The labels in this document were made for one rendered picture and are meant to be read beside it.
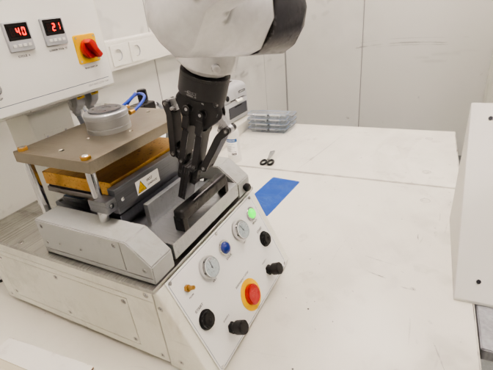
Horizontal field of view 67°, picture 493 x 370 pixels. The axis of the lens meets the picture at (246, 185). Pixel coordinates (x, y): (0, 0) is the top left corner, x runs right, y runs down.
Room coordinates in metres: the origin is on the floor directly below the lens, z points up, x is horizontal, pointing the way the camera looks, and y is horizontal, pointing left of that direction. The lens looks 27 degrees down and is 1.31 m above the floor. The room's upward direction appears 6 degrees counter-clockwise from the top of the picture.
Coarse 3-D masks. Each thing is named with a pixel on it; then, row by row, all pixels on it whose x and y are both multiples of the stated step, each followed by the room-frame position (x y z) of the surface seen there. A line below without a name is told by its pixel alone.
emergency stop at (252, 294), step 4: (252, 284) 0.55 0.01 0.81; (248, 288) 0.54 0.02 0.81; (252, 288) 0.55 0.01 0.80; (256, 288) 0.55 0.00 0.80; (248, 292) 0.53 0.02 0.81; (252, 292) 0.54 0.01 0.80; (256, 292) 0.55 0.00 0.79; (248, 296) 0.53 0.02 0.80; (252, 296) 0.53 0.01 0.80; (256, 296) 0.54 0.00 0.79; (248, 300) 0.52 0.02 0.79; (252, 300) 0.53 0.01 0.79; (256, 300) 0.53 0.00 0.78; (252, 304) 0.52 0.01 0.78; (256, 304) 0.53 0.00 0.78
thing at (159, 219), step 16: (160, 192) 0.59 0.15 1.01; (176, 192) 0.61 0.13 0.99; (160, 208) 0.57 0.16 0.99; (208, 208) 0.58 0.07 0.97; (224, 208) 0.62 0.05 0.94; (144, 224) 0.55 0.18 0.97; (160, 224) 0.54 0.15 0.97; (192, 224) 0.53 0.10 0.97; (208, 224) 0.57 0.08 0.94; (176, 240) 0.49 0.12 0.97; (192, 240) 0.52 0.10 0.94; (176, 256) 0.48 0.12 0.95
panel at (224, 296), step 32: (224, 224) 0.60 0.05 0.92; (256, 224) 0.67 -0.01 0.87; (192, 256) 0.51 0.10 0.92; (224, 256) 0.56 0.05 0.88; (256, 256) 0.61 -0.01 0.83; (192, 288) 0.45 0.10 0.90; (224, 288) 0.51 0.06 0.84; (192, 320) 0.43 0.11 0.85; (224, 320) 0.47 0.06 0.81; (224, 352) 0.43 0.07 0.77
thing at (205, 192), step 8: (216, 176) 0.63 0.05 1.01; (224, 176) 0.64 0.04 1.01; (208, 184) 0.60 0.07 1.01; (216, 184) 0.61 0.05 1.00; (224, 184) 0.63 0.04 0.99; (200, 192) 0.57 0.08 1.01; (208, 192) 0.58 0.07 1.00; (216, 192) 0.61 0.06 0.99; (224, 192) 0.63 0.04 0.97; (192, 200) 0.55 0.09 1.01; (200, 200) 0.56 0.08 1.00; (176, 208) 0.52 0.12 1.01; (184, 208) 0.52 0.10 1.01; (192, 208) 0.54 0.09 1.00; (176, 216) 0.52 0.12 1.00; (184, 216) 0.52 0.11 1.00; (176, 224) 0.52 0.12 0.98; (184, 224) 0.51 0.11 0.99
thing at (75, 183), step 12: (156, 144) 0.70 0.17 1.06; (168, 144) 0.70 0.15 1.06; (132, 156) 0.65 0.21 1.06; (144, 156) 0.64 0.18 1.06; (156, 156) 0.64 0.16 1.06; (48, 168) 0.63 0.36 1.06; (108, 168) 0.60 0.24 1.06; (120, 168) 0.60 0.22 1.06; (132, 168) 0.59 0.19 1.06; (48, 180) 0.62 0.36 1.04; (60, 180) 0.60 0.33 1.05; (72, 180) 0.59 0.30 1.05; (84, 180) 0.57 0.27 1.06; (108, 180) 0.55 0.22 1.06; (120, 180) 0.56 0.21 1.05; (60, 192) 0.61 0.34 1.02; (72, 192) 0.59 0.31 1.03; (84, 192) 0.58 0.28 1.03
